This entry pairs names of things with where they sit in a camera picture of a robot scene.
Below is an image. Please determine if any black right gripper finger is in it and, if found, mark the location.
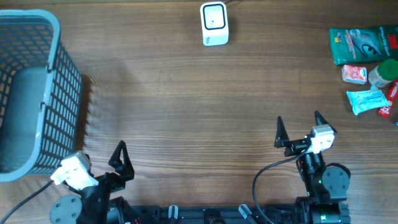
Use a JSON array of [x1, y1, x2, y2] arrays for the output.
[[274, 116, 290, 148], [314, 110, 338, 134]]

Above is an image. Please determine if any teal white packet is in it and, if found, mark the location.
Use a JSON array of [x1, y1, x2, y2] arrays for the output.
[[346, 86, 388, 116]]

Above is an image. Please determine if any orange white small box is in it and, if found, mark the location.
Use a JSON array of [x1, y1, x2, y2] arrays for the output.
[[342, 65, 368, 85]]

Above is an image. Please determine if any red Nescafe sachet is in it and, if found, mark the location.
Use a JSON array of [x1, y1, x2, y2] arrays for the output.
[[378, 80, 398, 119]]

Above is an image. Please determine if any green cap white bottle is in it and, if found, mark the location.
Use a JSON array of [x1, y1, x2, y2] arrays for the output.
[[368, 58, 397, 88]]

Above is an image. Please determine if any green 3M gloves packet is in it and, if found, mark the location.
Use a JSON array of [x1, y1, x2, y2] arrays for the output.
[[329, 25, 397, 65]]

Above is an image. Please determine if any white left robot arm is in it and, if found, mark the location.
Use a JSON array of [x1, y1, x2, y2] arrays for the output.
[[50, 141, 141, 224]]

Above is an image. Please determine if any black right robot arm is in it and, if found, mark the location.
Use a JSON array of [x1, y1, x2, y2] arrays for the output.
[[268, 111, 351, 224]]

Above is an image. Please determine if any white barcode scanner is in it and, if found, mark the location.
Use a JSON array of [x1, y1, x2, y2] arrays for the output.
[[200, 1, 229, 47]]

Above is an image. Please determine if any grey plastic mesh basket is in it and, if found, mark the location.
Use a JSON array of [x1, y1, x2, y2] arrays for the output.
[[1, 9, 83, 182]]

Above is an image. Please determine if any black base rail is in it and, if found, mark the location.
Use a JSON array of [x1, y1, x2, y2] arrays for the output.
[[73, 203, 299, 224]]

